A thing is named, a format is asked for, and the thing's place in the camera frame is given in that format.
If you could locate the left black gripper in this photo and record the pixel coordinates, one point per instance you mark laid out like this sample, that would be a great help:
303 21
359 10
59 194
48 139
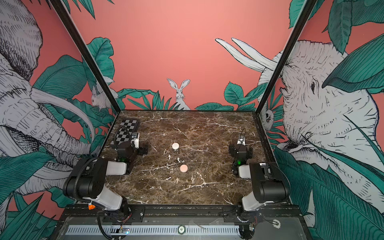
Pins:
129 140

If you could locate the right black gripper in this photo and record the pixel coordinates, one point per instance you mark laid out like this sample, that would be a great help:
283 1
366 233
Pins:
240 147

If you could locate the pink earbuds charging case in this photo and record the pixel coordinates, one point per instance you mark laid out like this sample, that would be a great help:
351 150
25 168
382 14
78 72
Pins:
184 168

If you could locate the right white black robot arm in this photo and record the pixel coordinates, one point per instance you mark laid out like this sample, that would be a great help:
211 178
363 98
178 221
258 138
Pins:
269 183

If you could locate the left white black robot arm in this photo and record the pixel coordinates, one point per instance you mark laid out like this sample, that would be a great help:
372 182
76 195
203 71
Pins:
86 182

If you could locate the white round charging case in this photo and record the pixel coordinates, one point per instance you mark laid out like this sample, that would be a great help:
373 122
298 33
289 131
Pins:
175 146

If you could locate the black white checkerboard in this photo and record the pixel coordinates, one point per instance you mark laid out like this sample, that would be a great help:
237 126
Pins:
132 125

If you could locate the white perforated vent strip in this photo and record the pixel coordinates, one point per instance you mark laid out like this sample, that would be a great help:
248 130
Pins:
172 230

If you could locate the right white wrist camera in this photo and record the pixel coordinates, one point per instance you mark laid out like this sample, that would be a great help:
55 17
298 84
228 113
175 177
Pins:
241 141

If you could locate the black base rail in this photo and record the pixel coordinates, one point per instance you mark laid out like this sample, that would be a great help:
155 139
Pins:
132 213

